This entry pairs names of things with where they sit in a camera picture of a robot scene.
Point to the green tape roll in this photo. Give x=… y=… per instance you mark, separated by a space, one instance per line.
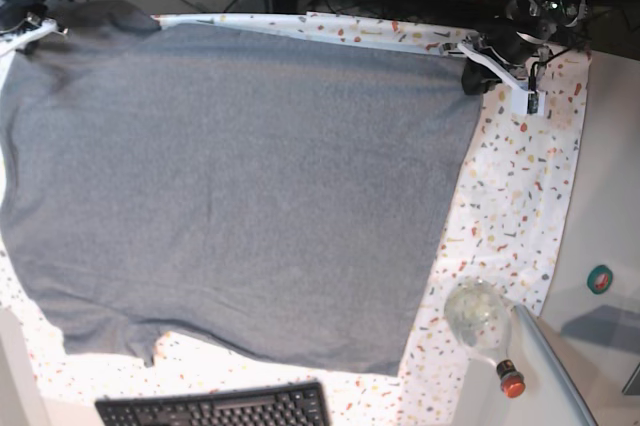
x=599 y=279

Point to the black keyboard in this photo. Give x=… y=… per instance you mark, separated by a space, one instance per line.
x=294 y=404

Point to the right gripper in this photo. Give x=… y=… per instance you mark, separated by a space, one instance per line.
x=15 y=12

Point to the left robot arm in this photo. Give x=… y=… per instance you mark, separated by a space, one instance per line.
x=563 y=14

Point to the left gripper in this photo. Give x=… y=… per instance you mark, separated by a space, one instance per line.
x=510 y=42

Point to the grey t-shirt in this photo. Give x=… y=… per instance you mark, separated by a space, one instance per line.
x=281 y=197

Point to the terrazzo patterned tablecloth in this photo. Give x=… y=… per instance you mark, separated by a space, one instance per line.
x=505 y=224

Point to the grey metal bar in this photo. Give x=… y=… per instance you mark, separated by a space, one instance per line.
x=551 y=397

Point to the clear bottle with orange cap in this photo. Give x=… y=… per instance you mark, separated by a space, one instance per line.
x=481 y=322

